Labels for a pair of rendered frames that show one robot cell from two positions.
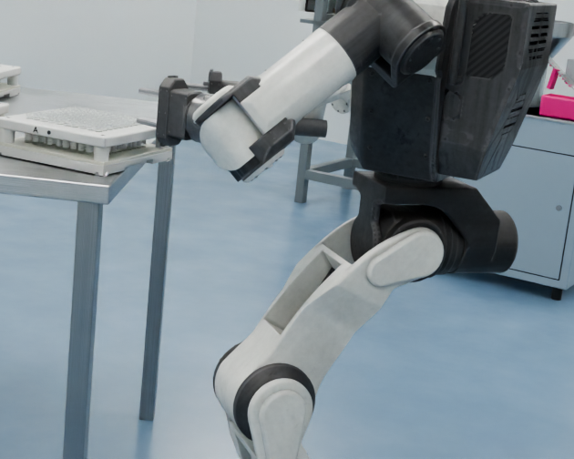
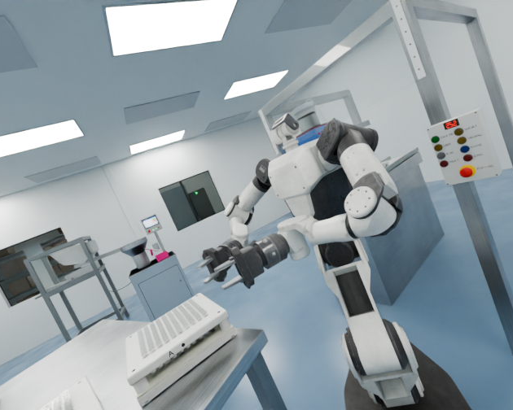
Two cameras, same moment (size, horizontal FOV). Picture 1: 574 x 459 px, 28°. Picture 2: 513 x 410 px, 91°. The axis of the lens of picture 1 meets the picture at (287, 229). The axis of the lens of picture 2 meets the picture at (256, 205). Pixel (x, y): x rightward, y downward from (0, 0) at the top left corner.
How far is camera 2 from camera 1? 1.67 m
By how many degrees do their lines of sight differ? 52
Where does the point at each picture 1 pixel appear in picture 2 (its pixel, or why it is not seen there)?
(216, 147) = (380, 220)
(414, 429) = not seen: hidden behind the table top
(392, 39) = (370, 138)
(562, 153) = (172, 266)
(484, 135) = not seen: hidden behind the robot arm
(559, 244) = (186, 289)
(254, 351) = (370, 330)
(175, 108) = (251, 260)
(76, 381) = not seen: outside the picture
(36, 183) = (233, 375)
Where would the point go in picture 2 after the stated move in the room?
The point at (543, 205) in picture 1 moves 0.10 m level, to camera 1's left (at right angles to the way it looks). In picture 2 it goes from (176, 283) to (169, 287)
